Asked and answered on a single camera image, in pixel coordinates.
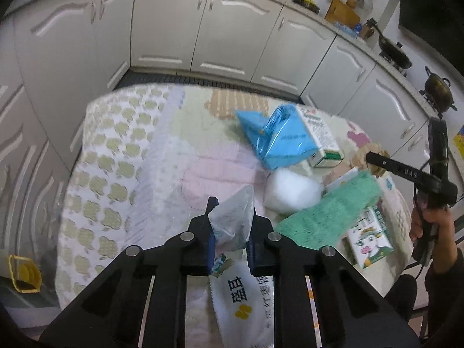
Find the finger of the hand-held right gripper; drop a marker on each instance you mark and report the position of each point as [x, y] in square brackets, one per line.
[398, 171]

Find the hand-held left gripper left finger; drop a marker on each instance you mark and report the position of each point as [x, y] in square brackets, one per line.
[210, 250]

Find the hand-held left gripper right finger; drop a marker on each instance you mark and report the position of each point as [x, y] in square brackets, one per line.
[251, 257]

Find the brown paper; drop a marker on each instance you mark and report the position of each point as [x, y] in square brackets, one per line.
[362, 159]

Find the translucent grey plastic bag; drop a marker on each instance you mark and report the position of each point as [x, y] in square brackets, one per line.
[232, 217]

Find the white foam block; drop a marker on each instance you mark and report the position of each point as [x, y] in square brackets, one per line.
[290, 190]

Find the person's right forearm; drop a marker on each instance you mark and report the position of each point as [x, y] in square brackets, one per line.
[445, 255]

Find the person's right hand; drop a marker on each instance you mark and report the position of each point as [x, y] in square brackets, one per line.
[444, 221]

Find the white snack packet yellow print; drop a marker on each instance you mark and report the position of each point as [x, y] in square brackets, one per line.
[239, 297]

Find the dark brass pot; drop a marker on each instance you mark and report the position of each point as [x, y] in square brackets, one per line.
[438, 89]

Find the cartoon printed carton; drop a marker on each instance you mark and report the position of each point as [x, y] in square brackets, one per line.
[369, 241]

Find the green towel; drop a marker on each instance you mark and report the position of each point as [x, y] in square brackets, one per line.
[326, 210]

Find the white green carton box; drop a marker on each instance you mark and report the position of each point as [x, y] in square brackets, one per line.
[321, 130]

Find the gas stove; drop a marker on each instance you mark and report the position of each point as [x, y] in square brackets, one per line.
[393, 63]

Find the black wok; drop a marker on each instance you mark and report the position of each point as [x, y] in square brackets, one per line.
[395, 50]

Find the blue plastic packet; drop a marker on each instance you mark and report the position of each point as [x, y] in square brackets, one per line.
[286, 141]

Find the person's dark clothing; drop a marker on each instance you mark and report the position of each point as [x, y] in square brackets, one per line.
[442, 304]

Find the dark knife block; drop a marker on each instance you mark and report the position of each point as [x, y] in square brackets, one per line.
[367, 31]

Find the black range hood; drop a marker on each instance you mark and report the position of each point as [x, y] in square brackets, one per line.
[431, 3]

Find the blue wrap box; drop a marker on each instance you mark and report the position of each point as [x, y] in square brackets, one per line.
[350, 29]

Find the wooden cutting board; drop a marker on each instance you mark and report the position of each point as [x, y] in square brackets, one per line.
[342, 12]

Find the yellow plastic basket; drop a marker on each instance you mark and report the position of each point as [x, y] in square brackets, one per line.
[25, 273]

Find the row of white cabinet doors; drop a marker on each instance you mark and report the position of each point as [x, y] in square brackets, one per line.
[166, 25]

